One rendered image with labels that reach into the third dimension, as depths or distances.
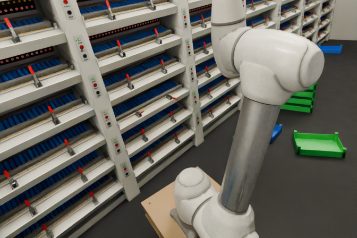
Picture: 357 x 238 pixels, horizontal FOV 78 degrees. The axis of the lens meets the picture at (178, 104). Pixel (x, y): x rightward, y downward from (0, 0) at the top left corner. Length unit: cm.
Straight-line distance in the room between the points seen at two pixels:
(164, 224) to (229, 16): 90
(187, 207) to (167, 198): 31
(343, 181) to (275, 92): 128
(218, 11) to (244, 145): 38
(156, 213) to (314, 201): 95
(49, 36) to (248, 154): 91
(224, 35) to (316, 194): 125
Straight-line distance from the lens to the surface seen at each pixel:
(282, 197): 161
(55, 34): 113
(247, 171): 70
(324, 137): 208
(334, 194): 171
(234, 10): 67
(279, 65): 55
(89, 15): 125
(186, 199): 91
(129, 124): 138
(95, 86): 120
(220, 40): 68
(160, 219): 115
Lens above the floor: 123
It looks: 28 degrees down
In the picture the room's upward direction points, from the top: 10 degrees counter-clockwise
